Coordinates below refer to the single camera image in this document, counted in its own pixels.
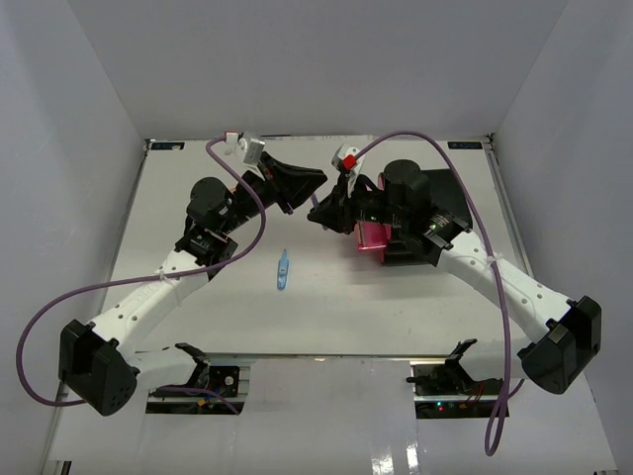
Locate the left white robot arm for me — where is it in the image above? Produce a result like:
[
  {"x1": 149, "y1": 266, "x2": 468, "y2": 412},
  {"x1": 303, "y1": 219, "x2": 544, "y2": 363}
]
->
[{"x1": 59, "y1": 153, "x2": 326, "y2": 417}]

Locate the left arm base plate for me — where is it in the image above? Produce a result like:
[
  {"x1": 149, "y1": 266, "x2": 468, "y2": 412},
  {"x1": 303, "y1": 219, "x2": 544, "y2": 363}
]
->
[{"x1": 149, "y1": 365, "x2": 240, "y2": 400}]

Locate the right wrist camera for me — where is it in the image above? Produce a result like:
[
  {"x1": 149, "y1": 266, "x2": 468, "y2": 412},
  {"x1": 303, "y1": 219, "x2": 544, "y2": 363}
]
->
[{"x1": 331, "y1": 143, "x2": 365, "y2": 198}]

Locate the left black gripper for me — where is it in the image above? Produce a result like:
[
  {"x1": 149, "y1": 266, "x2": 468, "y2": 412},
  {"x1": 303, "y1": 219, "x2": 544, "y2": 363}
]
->
[{"x1": 221, "y1": 155, "x2": 329, "y2": 237}]

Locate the black drawer organizer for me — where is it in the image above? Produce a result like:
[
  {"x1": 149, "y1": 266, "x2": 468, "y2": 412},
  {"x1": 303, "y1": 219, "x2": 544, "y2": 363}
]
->
[{"x1": 379, "y1": 160, "x2": 473, "y2": 266}]

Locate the blue corner label right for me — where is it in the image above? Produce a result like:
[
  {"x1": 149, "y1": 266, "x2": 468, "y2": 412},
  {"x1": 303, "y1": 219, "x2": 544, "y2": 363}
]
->
[{"x1": 447, "y1": 141, "x2": 483, "y2": 150}]

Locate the blue correction tape pen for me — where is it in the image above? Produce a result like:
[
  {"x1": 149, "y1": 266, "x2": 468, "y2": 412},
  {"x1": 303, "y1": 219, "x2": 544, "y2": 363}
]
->
[{"x1": 276, "y1": 249, "x2": 290, "y2": 291}]

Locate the blue corner label left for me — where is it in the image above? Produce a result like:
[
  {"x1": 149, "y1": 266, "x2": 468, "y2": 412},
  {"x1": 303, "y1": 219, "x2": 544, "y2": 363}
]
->
[{"x1": 150, "y1": 142, "x2": 185, "y2": 150}]

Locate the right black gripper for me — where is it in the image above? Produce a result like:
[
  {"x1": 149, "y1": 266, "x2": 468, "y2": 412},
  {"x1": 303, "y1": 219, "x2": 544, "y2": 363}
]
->
[{"x1": 308, "y1": 171, "x2": 409, "y2": 234}]

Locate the blue corner label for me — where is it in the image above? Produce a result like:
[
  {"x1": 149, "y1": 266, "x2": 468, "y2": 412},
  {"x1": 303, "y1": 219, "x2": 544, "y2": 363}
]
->
[
  {"x1": 150, "y1": 142, "x2": 185, "y2": 150},
  {"x1": 447, "y1": 141, "x2": 483, "y2": 150}
]

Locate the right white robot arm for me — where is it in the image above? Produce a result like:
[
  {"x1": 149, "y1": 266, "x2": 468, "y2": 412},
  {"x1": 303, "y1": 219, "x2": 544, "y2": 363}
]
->
[{"x1": 308, "y1": 159, "x2": 601, "y2": 395}]

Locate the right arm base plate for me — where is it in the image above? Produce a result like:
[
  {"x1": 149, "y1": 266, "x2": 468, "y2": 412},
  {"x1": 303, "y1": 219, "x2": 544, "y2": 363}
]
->
[{"x1": 407, "y1": 364, "x2": 502, "y2": 399}]

